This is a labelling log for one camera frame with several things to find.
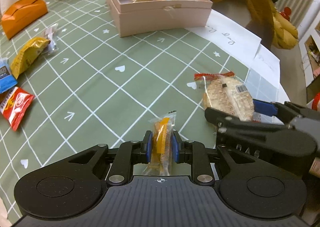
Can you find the white paper sheet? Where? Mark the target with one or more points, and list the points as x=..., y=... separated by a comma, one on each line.
x=241, y=44

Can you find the pink cardboard box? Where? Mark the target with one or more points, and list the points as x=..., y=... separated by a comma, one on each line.
x=133, y=18

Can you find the red snack packet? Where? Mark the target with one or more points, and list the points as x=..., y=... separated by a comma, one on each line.
x=14, y=106

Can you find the blue snack packet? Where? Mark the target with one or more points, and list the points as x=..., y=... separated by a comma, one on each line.
x=7, y=80

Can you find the orange tissue box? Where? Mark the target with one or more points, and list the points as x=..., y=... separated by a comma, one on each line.
x=18, y=14

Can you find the green grid tablecloth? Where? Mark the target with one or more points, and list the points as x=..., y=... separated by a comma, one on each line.
x=100, y=88

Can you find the small orange snack packet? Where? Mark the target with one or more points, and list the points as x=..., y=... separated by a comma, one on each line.
x=161, y=153

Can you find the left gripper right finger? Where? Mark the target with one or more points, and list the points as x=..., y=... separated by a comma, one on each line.
x=197, y=156

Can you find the red-trim rice cracker packet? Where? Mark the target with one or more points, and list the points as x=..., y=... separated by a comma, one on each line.
x=226, y=93

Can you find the yellow snack packet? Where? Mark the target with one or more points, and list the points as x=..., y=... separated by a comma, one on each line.
x=27, y=55

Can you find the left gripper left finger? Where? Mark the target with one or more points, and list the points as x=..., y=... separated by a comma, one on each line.
x=124, y=158

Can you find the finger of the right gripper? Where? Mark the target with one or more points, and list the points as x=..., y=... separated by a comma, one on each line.
x=265, y=108

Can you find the small clear silver packet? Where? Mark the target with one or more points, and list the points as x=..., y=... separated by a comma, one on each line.
x=50, y=33

